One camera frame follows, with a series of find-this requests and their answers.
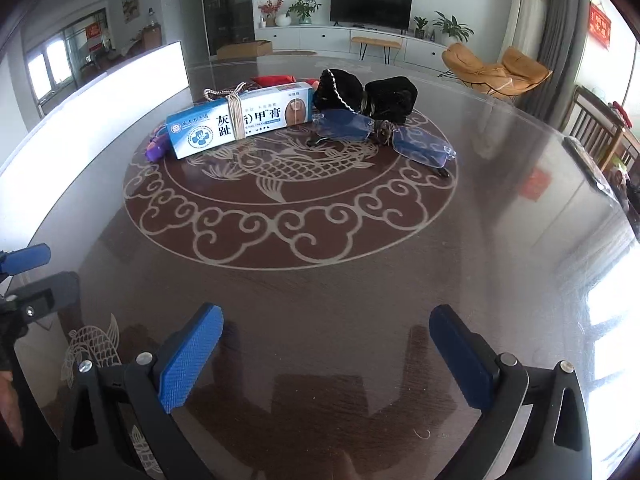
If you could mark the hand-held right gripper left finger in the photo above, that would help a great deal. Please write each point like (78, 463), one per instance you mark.
(192, 355)

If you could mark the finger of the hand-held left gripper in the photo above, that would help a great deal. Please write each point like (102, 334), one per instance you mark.
(50, 290)
(27, 259)

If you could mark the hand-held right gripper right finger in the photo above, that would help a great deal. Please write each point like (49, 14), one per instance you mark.
(460, 360)

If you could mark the purple toy package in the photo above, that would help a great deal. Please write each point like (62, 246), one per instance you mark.
(156, 149)

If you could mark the large white box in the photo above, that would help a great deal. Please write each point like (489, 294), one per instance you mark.
(100, 95)

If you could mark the blue white medicine box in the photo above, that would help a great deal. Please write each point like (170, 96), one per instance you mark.
(270, 112)

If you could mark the blue lens glasses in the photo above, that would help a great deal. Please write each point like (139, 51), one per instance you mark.
(345, 125)

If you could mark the black velvet hair bow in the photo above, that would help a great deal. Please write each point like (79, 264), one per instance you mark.
(390, 95)

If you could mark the person's left hand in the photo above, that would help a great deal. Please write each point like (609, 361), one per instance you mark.
(9, 405)

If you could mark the red window poster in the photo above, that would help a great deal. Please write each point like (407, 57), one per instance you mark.
(93, 36)

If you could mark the dark plastic packet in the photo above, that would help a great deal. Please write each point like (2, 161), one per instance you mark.
(590, 160)

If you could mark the beige elastic band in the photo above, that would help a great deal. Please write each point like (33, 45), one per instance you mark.
(235, 115)

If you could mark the wooden dining chair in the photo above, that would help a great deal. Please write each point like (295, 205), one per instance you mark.
(152, 39)

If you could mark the clear water bottle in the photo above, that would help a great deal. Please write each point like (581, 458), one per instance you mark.
(153, 19)

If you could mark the dark wooden chair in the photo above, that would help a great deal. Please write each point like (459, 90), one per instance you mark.
(595, 120)

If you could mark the red cloth pouch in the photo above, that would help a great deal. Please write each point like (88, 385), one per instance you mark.
(272, 80)

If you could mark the orange lounge chair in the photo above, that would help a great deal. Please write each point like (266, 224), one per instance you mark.
(470, 65)

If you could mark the flat cardboard box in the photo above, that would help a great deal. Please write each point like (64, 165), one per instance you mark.
(245, 48)

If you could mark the dark glass display cabinet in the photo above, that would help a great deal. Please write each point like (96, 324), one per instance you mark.
(227, 10)

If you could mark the wooden bench with metal legs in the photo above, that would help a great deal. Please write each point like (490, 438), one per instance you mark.
(375, 42)

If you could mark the large leafy potted plant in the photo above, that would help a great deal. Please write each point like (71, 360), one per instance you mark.
(452, 27)

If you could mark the white television cabinet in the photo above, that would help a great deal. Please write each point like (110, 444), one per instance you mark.
(310, 40)

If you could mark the small green potted plant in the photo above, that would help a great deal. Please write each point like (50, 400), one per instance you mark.
(420, 25)

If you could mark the white round vase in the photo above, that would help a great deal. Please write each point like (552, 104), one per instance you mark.
(283, 20)

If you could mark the red flower bouquet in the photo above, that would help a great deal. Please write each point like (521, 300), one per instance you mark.
(270, 7)

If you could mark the grey curtain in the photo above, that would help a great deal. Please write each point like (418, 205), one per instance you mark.
(565, 25)

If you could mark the covered standing air conditioner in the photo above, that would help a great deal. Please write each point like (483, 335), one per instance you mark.
(525, 15)

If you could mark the bushy green potted plant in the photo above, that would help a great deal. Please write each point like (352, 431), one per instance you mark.
(302, 9)

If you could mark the black television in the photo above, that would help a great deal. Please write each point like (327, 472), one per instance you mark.
(372, 6)

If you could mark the framed wall picture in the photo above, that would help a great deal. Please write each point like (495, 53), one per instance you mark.
(131, 2)

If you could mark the red wall hanging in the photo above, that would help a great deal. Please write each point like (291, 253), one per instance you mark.
(600, 25)

